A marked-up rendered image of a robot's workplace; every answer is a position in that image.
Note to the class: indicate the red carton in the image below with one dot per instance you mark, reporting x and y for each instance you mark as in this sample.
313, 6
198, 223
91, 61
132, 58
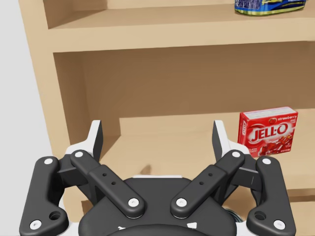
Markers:
267, 132

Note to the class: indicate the blue flat can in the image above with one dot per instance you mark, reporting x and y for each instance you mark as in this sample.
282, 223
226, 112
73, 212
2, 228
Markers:
268, 7

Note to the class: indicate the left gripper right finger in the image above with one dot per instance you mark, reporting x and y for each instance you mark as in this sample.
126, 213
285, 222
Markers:
211, 179

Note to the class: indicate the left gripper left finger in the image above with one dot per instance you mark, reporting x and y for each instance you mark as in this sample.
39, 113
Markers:
103, 179

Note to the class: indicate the pale wooden shelf unit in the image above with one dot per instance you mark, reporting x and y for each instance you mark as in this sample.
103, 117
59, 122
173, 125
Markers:
172, 86

